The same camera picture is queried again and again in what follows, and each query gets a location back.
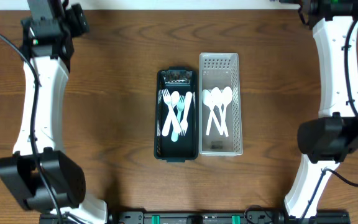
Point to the clear plastic basket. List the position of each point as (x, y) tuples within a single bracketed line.
[(217, 71)]

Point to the dark green plastic basket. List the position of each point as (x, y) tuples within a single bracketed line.
[(172, 83)]

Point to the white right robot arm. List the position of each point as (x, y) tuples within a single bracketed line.
[(325, 142)]

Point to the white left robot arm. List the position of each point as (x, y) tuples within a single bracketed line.
[(39, 174)]

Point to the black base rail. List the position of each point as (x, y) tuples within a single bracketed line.
[(257, 216)]

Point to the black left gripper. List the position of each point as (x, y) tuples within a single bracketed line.
[(39, 7)]

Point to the thick white plastic spoon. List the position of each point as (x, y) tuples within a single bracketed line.
[(168, 123)]

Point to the white green-tinted plastic fork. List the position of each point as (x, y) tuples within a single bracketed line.
[(180, 108)]

